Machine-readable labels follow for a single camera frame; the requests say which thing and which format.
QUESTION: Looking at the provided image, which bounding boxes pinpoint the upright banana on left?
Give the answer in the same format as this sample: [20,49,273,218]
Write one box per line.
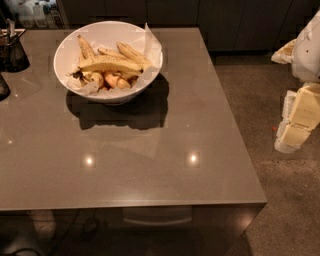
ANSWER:
[77,35,95,59]

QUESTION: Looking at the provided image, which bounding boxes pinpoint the banana on right side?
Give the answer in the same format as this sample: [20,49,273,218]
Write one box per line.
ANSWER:
[116,42,152,70]

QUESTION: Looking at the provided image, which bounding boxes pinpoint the clear plastic bottles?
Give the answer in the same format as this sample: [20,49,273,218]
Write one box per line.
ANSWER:
[16,0,64,29]

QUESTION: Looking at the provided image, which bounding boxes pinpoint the dark object at left edge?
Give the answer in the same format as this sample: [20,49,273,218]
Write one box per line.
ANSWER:
[0,74,11,101]

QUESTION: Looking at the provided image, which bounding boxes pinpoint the large spotted yellow banana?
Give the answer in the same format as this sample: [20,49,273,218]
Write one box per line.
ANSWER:
[78,55,142,73]

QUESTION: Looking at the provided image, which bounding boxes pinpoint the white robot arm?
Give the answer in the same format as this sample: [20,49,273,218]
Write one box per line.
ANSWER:
[271,10,320,153]

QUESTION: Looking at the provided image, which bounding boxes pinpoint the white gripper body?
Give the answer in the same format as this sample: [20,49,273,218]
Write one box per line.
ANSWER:
[270,38,320,84]

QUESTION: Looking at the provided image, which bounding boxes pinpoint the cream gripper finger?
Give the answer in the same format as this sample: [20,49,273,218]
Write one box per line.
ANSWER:
[274,90,311,154]
[289,83,320,130]

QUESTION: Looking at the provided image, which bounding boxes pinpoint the black mesh cup holder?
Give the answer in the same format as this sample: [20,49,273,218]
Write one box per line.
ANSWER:
[0,30,30,73]

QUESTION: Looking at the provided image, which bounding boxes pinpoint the white ceramic bowl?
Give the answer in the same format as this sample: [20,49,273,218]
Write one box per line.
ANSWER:
[53,20,164,105]

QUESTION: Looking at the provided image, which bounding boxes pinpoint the small orange fruit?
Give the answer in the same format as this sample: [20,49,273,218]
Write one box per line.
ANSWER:
[104,73,131,89]

